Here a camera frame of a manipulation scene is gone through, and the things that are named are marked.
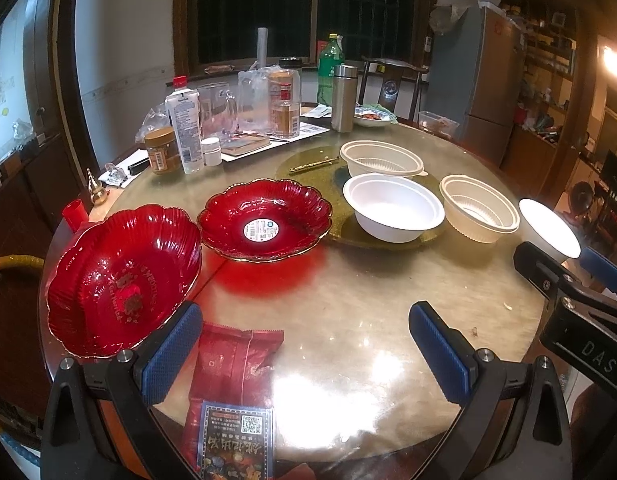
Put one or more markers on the blue patterned snack dish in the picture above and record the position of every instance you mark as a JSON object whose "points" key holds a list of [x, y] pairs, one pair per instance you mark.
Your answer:
{"points": [[373, 116]]}

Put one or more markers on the glass beer mug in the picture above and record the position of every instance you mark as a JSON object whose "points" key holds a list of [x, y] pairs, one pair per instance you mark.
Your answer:
{"points": [[218, 111]]}

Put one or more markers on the colourful hula hoop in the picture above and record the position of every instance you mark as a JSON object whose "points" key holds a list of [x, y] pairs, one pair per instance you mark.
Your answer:
{"points": [[21, 261]]}

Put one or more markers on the gold glitter turntable mat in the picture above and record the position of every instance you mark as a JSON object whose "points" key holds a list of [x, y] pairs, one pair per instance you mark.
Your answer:
{"points": [[329, 181]]}

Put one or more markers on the red plate with sticker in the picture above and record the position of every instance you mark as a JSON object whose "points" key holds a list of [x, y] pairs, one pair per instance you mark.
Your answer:
{"points": [[265, 220]]}

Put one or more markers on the small white pill jar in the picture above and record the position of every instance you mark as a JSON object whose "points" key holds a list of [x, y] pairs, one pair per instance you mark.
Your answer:
{"points": [[211, 151]]}

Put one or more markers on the grey refrigerator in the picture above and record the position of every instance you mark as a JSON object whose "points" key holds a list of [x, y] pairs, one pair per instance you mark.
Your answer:
{"points": [[474, 80]]}

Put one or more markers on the red plastic cup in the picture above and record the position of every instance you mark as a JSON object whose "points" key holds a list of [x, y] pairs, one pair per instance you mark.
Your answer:
{"points": [[75, 214]]}

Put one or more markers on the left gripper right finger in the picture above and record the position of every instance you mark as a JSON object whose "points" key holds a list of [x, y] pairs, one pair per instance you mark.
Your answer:
{"points": [[447, 352]]}

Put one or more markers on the steel thermos flask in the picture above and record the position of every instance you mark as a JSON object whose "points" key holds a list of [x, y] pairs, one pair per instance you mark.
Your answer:
{"points": [[343, 102]]}

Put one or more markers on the red foil packet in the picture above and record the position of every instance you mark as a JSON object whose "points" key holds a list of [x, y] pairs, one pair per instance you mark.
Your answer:
{"points": [[229, 430]]}

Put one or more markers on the green plastic bottle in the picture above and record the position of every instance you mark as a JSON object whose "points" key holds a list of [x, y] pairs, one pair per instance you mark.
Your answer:
{"points": [[330, 57]]}

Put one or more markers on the small gold gourd ornament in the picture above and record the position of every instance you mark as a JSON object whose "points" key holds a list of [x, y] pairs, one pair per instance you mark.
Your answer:
{"points": [[98, 193]]}

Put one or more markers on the large red glass plate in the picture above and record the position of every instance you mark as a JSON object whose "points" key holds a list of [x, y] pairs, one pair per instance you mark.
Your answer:
{"points": [[122, 279]]}

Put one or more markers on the white foam bowl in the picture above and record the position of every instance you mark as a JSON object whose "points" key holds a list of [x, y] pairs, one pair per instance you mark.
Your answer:
{"points": [[393, 209], [549, 232]]}

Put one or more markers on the small book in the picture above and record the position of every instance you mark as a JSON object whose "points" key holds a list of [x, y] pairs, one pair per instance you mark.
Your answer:
{"points": [[244, 144]]}

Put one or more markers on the dark wooden chair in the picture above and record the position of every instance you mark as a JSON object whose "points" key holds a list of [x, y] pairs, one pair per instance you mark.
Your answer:
{"points": [[393, 72]]}

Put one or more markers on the clear bottle red cap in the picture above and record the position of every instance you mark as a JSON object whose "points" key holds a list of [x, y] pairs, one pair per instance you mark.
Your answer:
{"points": [[183, 108]]}

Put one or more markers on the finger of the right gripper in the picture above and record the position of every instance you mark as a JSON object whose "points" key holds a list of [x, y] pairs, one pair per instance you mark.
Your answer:
{"points": [[549, 277], [599, 267]]}

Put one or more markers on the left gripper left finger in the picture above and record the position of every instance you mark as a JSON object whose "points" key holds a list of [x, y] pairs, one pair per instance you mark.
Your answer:
{"points": [[164, 352]]}

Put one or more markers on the gold pen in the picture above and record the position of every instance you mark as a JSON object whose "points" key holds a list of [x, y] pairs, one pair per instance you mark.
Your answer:
{"points": [[313, 165]]}

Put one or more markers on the small clear plastic box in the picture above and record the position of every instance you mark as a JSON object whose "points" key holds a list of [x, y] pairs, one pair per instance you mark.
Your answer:
{"points": [[437, 124]]}

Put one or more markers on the peanut butter jar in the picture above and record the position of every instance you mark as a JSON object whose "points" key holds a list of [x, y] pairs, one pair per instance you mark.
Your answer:
{"points": [[162, 150]]}

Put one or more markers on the cream ribbed plastic bowl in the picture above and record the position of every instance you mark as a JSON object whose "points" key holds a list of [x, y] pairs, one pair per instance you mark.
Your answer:
{"points": [[378, 157]]}

